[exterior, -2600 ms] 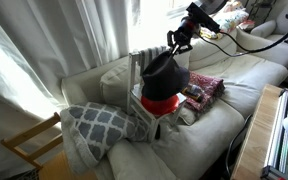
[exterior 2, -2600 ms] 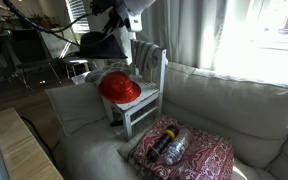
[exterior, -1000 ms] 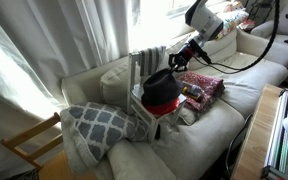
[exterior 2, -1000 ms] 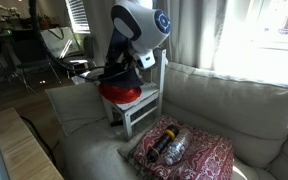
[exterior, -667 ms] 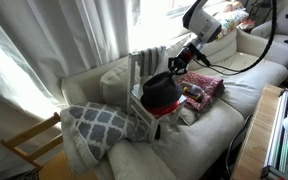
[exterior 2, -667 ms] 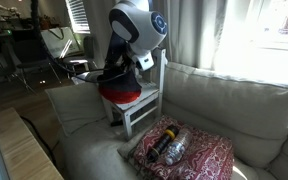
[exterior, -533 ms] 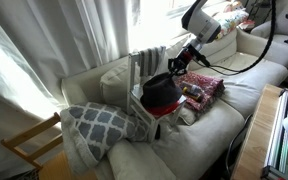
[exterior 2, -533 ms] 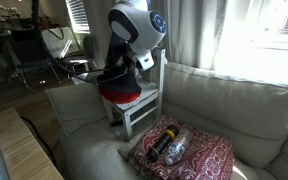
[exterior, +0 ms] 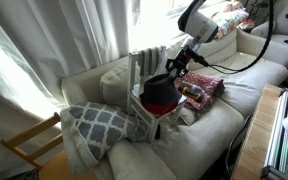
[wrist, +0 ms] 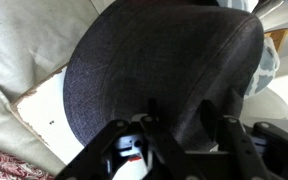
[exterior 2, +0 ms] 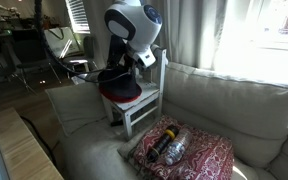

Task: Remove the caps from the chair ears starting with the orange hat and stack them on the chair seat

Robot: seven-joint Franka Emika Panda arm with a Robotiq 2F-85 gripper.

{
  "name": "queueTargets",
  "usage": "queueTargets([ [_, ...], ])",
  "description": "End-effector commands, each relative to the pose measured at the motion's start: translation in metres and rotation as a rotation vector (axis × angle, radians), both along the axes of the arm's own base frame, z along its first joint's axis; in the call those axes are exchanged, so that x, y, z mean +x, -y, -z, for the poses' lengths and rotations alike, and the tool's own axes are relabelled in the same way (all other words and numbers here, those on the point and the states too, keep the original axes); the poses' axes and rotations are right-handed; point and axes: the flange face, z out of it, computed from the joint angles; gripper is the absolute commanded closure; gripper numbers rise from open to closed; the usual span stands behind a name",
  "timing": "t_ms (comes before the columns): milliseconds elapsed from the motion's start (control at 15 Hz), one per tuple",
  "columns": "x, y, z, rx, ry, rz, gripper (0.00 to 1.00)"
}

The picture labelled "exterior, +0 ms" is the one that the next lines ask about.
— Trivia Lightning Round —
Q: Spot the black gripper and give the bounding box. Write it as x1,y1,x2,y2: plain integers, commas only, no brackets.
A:
165,44,194,80

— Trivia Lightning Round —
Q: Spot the black fedora hat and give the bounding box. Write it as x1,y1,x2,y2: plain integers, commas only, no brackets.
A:
138,73,183,107

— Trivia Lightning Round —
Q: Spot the light wooden slatted chair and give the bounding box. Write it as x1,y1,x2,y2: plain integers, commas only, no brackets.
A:
0,111,98,180

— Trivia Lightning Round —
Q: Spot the red patterned folded cloth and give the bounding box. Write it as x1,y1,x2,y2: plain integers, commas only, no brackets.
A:
170,70,226,113

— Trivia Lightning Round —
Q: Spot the white box table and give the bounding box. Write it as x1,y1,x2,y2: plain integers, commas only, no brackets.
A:
126,46,188,143

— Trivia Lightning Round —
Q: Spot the cream fabric sofa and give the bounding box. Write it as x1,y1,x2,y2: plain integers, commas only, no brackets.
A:
60,27,288,180

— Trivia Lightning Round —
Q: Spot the floral print pillow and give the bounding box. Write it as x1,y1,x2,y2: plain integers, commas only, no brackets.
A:
213,1,251,40

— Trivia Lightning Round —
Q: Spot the grey lattice pattern pillow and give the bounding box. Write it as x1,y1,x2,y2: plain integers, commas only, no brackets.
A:
60,101,150,168

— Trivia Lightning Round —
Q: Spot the plain cream cushion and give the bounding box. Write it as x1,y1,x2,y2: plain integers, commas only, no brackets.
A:
106,139,177,180

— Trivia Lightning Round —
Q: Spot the light wooden table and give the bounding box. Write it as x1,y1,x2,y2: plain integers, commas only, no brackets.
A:
231,83,286,180

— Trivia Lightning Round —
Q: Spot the grey armchair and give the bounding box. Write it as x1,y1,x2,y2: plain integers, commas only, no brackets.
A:
250,2,288,75

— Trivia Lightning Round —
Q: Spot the white sheer curtain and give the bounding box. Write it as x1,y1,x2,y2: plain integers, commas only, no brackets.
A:
0,0,142,174

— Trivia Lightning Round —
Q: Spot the cream fleece blanket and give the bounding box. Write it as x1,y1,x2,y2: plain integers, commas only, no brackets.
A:
60,109,100,177

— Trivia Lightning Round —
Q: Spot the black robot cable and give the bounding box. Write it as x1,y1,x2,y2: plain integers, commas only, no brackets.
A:
183,0,276,75

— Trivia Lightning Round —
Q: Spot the aluminium rail frame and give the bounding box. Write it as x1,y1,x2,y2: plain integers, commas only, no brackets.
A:
260,89,288,180

